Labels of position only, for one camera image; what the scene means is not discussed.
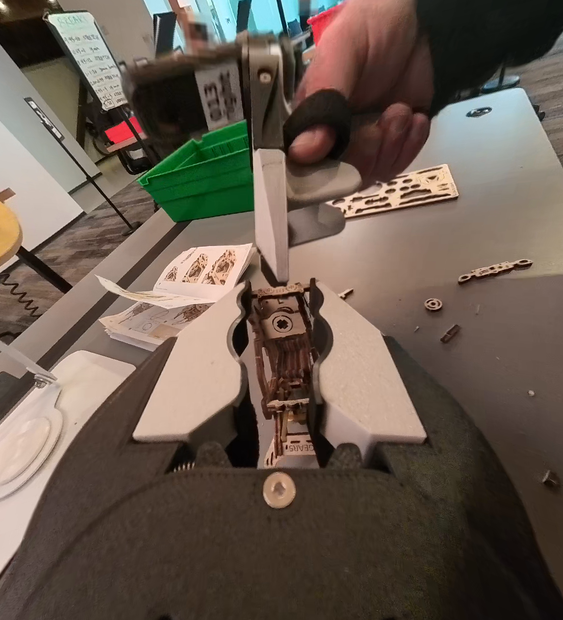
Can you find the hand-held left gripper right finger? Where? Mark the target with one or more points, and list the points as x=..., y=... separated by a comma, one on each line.
x=368, y=382

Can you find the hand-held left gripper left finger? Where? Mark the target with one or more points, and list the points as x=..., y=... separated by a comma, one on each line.
x=194, y=382

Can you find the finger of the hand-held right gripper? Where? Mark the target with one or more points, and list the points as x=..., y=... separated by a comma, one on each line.
x=269, y=208

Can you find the ornamented wooden bumper strip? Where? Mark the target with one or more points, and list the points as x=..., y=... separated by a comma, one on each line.
x=274, y=291

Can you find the wooden model car chassis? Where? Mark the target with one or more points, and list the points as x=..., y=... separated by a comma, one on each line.
x=267, y=325

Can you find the person's right forearm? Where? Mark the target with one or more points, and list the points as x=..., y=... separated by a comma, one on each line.
x=480, y=43

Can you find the wooden cutout parts sheet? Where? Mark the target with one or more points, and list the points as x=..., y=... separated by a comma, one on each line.
x=443, y=193

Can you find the green plastic bin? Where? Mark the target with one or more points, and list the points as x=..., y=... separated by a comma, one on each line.
x=199, y=189

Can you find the white instruction booklet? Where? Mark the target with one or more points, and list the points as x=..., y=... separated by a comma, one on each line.
x=233, y=278

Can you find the whiteboard on black easel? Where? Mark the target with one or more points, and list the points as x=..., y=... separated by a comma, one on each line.
x=85, y=58

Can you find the small T-shaped wooden piece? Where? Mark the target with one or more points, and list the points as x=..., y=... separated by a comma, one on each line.
x=345, y=293

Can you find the small wooden bar part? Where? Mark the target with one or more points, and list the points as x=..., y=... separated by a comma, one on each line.
x=450, y=333

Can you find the round wooden wheel part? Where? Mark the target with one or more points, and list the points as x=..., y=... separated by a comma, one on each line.
x=427, y=304

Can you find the long holed wooden strip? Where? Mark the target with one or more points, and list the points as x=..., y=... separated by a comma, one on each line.
x=465, y=277

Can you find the red plastic bin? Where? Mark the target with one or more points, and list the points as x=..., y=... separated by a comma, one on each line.
x=317, y=22

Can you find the small wooden offcut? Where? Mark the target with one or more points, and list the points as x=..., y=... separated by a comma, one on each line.
x=550, y=478

